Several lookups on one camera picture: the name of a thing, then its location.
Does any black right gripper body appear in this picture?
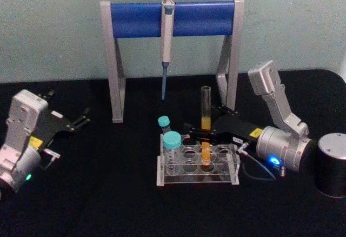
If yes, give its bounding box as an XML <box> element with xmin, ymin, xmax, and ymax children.
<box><xmin>211</xmin><ymin>115</ymin><xmax>264</xmax><ymax>148</ymax></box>

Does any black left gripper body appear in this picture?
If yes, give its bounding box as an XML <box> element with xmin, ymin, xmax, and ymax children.
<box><xmin>29</xmin><ymin>103</ymin><xmax>77</xmax><ymax>153</ymax></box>

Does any glass tube with orange liquid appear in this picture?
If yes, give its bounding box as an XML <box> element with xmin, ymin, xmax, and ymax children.
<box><xmin>200</xmin><ymin>85</ymin><xmax>212</xmax><ymax>172</ymax></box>

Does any large tube with teal cap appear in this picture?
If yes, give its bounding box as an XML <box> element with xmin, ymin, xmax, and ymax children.
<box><xmin>162</xmin><ymin>130</ymin><xmax>182</xmax><ymax>174</ymax></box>

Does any small tube with teal cap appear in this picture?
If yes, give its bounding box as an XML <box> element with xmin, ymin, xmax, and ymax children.
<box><xmin>157</xmin><ymin>115</ymin><xmax>174</xmax><ymax>140</ymax></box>

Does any clear plastic tube rack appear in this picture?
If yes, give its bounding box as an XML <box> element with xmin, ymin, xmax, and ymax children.
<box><xmin>156</xmin><ymin>134</ymin><xmax>241</xmax><ymax>187</ymax></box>

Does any white and blue pipette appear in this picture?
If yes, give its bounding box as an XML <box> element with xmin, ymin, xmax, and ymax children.
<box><xmin>161</xmin><ymin>0</ymin><xmax>175</xmax><ymax>101</ymax></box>

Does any black table cloth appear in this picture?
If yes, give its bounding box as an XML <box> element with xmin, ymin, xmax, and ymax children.
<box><xmin>0</xmin><ymin>69</ymin><xmax>346</xmax><ymax>237</ymax></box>

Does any grey stand with blue bar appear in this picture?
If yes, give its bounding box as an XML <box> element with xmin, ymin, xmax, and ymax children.
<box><xmin>99</xmin><ymin>0</ymin><xmax>245</xmax><ymax>124</ymax></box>

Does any thin cable with silver plug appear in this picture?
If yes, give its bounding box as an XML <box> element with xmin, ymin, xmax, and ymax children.
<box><xmin>237</xmin><ymin>143</ymin><xmax>286</xmax><ymax>181</ymax></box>
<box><xmin>40</xmin><ymin>148</ymin><xmax>61</xmax><ymax>170</ymax></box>

